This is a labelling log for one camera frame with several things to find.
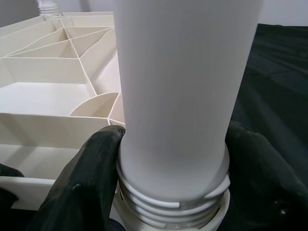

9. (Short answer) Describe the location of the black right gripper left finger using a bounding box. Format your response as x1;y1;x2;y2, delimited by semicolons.
26;125;127;231

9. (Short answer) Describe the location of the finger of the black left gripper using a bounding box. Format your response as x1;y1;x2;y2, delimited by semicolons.
0;184;19;214
0;163;25;179

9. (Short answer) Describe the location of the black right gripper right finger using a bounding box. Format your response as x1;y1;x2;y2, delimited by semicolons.
221;120;308;231

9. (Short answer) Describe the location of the white plastic table top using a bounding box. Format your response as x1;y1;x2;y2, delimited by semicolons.
0;11;231;231

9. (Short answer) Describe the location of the white plastic table leg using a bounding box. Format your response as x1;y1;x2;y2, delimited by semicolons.
113;0;231;231
37;0;60;15

